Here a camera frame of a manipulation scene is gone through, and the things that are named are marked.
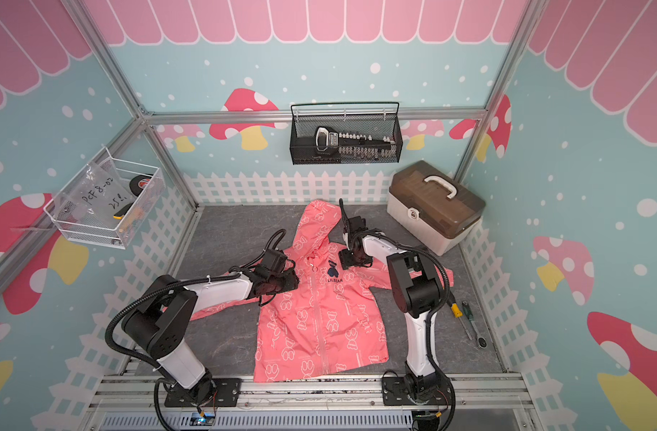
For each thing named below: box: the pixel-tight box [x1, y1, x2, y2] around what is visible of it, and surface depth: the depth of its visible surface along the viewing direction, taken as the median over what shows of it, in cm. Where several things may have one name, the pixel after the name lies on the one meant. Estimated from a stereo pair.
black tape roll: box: [129, 174, 152, 197], surface depth 81 cm
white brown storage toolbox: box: [385, 159, 487, 257], surface depth 99 cm
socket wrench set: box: [313, 125, 397, 161], surface depth 91 cm
